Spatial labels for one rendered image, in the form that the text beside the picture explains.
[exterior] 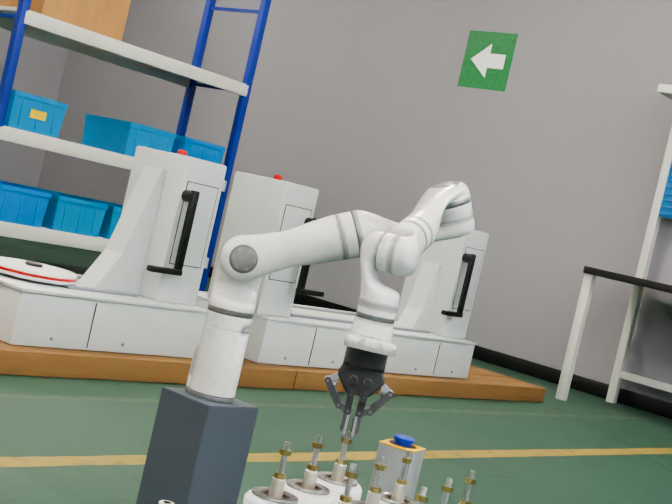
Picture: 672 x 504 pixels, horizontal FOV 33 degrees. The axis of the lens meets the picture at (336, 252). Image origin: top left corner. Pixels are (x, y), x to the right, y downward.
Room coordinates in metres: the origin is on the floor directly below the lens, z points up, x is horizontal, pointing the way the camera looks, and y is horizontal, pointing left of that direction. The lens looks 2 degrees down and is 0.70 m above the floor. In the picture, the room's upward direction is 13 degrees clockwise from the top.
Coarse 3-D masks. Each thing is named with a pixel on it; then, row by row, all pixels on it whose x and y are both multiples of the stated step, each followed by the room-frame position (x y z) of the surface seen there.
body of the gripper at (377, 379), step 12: (348, 348) 2.01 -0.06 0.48; (348, 360) 2.00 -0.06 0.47; (360, 360) 1.99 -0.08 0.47; (372, 360) 1.99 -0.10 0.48; (384, 360) 2.00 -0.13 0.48; (348, 372) 2.01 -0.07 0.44; (360, 372) 2.01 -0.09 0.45; (372, 372) 2.01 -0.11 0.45; (348, 384) 2.01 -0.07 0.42; (360, 384) 2.01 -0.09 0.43; (372, 384) 2.01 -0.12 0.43; (360, 396) 2.01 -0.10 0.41
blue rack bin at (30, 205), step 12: (0, 180) 7.06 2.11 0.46; (0, 192) 6.51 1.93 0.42; (12, 192) 6.57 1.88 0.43; (24, 192) 6.62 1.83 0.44; (36, 192) 6.69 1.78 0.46; (0, 204) 6.53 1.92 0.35; (12, 204) 6.59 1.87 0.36; (24, 204) 6.65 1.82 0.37; (36, 204) 6.71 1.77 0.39; (0, 216) 6.54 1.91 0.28; (12, 216) 6.61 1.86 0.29; (24, 216) 6.67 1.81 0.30; (36, 216) 6.73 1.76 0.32
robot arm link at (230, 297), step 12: (216, 276) 2.29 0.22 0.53; (228, 276) 2.29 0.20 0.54; (216, 288) 2.27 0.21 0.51; (228, 288) 2.27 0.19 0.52; (240, 288) 2.28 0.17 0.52; (252, 288) 2.29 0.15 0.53; (216, 300) 2.24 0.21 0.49; (228, 300) 2.23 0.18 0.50; (240, 300) 2.24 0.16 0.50; (252, 300) 2.27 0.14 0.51; (228, 312) 2.23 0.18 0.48; (240, 312) 2.23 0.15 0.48; (252, 312) 2.26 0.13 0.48
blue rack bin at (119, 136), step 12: (96, 120) 7.40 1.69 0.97; (108, 120) 7.31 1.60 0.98; (120, 120) 7.23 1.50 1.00; (84, 132) 7.48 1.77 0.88; (96, 132) 7.39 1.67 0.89; (108, 132) 7.31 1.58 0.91; (120, 132) 7.23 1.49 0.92; (132, 132) 7.19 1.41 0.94; (144, 132) 7.25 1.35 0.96; (156, 132) 7.31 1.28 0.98; (168, 132) 7.38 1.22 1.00; (84, 144) 7.47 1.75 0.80; (96, 144) 7.38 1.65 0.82; (108, 144) 7.30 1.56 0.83; (120, 144) 7.21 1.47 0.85; (132, 144) 7.21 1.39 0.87; (144, 144) 7.27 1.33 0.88; (156, 144) 7.34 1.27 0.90; (168, 144) 7.41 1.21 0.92; (132, 156) 7.23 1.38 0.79
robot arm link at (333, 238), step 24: (336, 216) 2.26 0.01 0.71; (240, 240) 2.22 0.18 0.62; (264, 240) 2.22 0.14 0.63; (288, 240) 2.23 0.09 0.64; (312, 240) 2.23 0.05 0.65; (336, 240) 2.23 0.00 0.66; (240, 264) 2.21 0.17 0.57; (264, 264) 2.22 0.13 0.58; (288, 264) 2.23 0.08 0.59; (312, 264) 2.26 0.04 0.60
